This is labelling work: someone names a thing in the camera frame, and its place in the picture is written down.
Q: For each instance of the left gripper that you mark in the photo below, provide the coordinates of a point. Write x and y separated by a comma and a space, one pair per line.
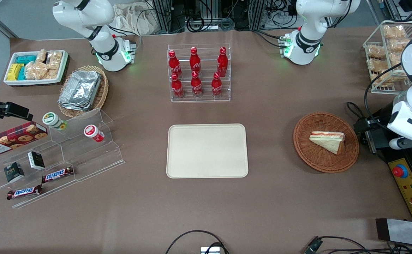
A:
377, 129

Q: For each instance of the triangle sandwich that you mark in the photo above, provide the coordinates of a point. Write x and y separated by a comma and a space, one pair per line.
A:
327, 141

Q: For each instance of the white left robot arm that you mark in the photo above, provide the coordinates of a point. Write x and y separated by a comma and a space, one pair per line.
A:
308, 21

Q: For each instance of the oval tan wicker basket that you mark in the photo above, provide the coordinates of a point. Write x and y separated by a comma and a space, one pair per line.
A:
102, 95

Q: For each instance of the round brown wicker basket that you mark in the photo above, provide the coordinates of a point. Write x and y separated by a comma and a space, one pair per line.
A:
308, 157

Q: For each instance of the beige plastic tray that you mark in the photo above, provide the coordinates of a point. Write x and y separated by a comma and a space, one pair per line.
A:
206, 151

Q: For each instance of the black tabletop machine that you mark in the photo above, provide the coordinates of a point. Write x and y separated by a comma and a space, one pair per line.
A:
378, 137

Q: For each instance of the red tartan cookie box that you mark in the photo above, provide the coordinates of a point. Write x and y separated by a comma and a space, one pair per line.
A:
15, 139

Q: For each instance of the white rectangular snack bin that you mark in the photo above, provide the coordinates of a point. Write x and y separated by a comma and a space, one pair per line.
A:
33, 82

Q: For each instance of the teal snack packet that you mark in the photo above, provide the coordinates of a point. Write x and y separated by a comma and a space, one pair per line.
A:
25, 59
22, 74

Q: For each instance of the green lidded cup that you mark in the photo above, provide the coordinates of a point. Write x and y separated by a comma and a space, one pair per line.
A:
52, 120

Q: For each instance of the yellow snack packet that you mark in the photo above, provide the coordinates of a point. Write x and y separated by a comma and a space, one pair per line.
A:
14, 71

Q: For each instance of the clear bagged rice cracker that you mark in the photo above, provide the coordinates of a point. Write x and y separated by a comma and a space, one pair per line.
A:
41, 55
54, 60
53, 74
35, 70

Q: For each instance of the yellow control panel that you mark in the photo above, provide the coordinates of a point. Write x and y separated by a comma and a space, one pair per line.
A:
410, 190

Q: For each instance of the small black box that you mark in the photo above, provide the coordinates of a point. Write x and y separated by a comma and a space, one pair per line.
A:
13, 172
36, 160

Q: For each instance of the bagged fried bread packet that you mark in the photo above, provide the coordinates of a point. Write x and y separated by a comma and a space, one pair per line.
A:
394, 31
382, 78
377, 65
400, 45
395, 58
376, 51

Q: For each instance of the stacked aluminium foil containers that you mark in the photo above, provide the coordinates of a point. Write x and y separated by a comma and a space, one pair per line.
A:
80, 90

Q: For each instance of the brown Snickers bar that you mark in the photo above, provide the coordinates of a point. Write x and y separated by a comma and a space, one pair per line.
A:
57, 174
24, 192

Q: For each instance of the red lidded cup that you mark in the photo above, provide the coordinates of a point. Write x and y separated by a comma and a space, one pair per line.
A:
92, 132

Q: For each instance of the clear acrylic stepped display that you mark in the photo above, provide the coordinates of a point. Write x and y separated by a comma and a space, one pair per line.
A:
85, 158

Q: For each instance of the grey sheet with black edge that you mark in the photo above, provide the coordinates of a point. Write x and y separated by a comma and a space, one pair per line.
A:
407, 233

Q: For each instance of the beige cloth bag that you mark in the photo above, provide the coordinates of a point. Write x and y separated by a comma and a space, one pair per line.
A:
131, 19

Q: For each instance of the red cola bottle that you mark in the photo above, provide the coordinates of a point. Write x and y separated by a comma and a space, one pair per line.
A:
216, 86
174, 65
222, 63
195, 61
196, 86
177, 88

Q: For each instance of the clear acrylic bottle rack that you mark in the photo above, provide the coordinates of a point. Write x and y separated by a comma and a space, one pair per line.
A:
206, 99

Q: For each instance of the aluminium frame rack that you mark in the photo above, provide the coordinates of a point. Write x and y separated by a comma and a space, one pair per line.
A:
403, 7

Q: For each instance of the aluminium frame post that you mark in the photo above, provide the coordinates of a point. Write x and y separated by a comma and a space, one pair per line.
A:
163, 16
257, 14

